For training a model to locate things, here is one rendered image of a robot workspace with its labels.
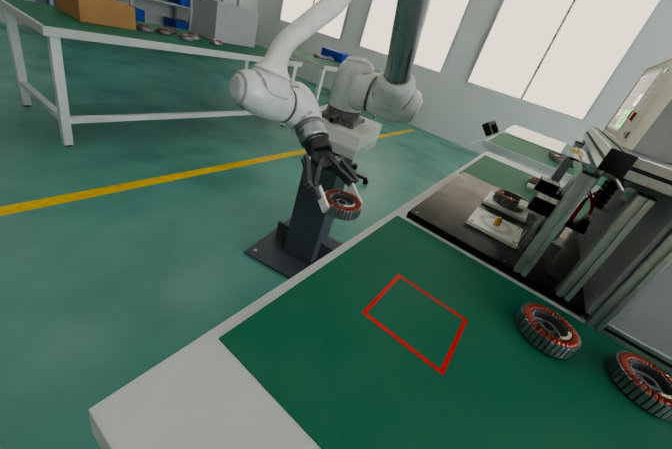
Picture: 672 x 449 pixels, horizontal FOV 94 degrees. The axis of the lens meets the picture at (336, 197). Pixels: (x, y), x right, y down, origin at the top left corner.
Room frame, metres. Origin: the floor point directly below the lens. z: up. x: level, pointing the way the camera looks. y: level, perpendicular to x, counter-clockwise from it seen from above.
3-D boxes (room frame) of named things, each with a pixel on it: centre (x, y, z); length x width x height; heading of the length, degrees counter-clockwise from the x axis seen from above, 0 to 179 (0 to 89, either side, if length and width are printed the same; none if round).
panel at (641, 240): (0.89, -0.79, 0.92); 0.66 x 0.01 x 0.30; 152
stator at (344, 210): (0.76, -0.02, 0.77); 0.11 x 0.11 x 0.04
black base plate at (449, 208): (1.00, -0.57, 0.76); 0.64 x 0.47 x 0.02; 152
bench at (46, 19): (2.91, 1.71, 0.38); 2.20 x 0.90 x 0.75; 152
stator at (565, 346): (0.51, -0.49, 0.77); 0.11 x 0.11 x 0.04
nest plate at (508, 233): (0.90, -0.50, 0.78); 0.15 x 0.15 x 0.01; 62
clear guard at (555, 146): (0.87, -0.50, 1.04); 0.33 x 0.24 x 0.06; 62
